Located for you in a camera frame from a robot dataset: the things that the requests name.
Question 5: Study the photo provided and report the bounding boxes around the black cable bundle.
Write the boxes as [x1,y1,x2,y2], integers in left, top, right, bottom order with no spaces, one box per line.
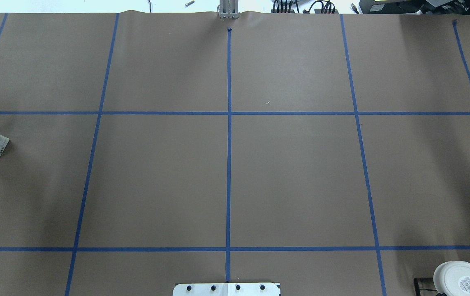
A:
[272,0,340,15]

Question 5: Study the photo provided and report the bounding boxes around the black wire cup rack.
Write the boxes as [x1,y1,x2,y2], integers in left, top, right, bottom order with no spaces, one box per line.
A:
[413,277,444,296]

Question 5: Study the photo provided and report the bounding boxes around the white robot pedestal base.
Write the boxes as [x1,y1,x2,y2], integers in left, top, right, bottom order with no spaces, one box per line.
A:
[172,282,281,296]

